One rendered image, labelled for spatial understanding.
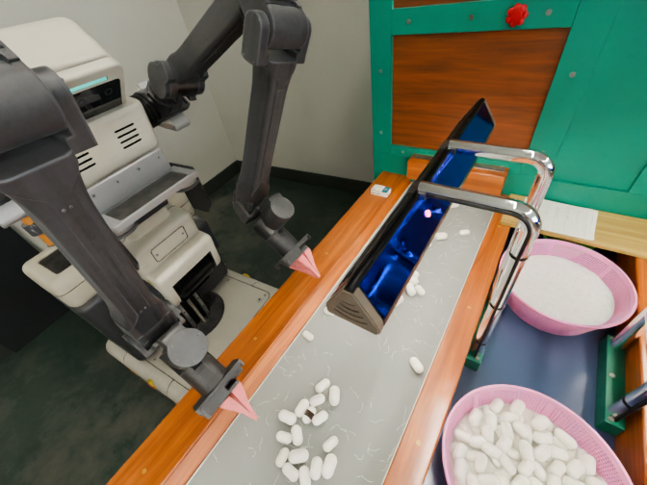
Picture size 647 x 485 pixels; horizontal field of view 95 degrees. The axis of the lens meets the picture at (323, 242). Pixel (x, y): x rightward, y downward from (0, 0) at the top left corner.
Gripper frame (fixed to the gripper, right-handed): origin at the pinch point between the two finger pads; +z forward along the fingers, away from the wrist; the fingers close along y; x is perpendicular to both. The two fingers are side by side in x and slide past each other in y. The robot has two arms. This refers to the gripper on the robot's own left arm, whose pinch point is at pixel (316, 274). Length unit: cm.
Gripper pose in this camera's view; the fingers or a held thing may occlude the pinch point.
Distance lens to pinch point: 75.6
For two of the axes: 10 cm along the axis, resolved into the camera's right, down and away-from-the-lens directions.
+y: 5.6, -6.2, 5.5
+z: 7.1, 7.0, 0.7
